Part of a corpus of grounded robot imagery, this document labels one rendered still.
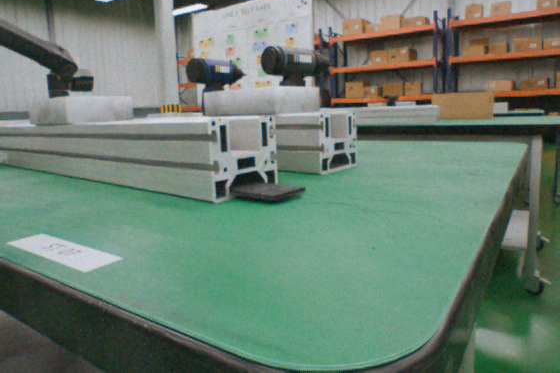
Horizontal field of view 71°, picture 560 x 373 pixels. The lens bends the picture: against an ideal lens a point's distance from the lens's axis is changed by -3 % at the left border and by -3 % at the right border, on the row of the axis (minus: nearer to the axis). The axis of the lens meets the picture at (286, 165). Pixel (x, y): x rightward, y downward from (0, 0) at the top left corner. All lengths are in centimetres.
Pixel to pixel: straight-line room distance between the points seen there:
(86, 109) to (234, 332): 55
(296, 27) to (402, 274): 369
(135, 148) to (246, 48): 371
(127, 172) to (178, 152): 12
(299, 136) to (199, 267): 35
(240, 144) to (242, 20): 381
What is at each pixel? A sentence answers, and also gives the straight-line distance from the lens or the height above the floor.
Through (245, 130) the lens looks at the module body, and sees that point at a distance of 47.
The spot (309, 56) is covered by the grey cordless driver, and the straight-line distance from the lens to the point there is 86.
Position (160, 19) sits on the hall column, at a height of 297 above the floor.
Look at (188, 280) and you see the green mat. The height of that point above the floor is 78.
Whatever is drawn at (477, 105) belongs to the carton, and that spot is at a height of 86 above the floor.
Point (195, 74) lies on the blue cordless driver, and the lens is 95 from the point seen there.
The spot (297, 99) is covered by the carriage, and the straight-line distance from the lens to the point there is 62.
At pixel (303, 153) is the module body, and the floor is 81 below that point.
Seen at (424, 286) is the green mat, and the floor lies 78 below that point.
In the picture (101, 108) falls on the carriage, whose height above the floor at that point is 89.
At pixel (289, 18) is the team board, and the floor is 171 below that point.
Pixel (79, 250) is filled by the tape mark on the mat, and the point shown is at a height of 78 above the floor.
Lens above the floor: 87
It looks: 8 degrees down
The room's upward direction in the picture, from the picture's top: 2 degrees counter-clockwise
